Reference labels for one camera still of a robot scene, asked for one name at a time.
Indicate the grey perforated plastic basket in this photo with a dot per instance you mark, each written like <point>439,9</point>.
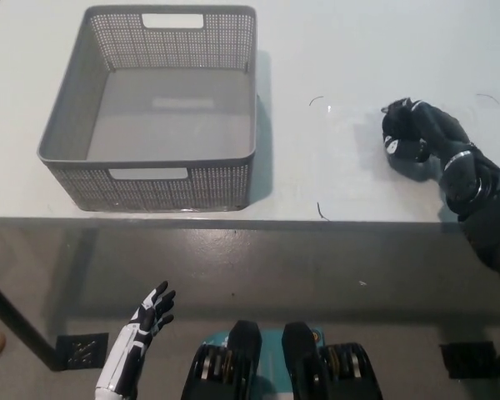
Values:
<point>166,121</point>

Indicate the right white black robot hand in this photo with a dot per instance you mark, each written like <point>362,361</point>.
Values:
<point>433,129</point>

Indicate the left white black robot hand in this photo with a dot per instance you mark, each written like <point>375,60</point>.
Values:
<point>137,333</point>

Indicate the black table foot plate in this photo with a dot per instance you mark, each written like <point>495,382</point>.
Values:
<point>468,358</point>
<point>82,351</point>

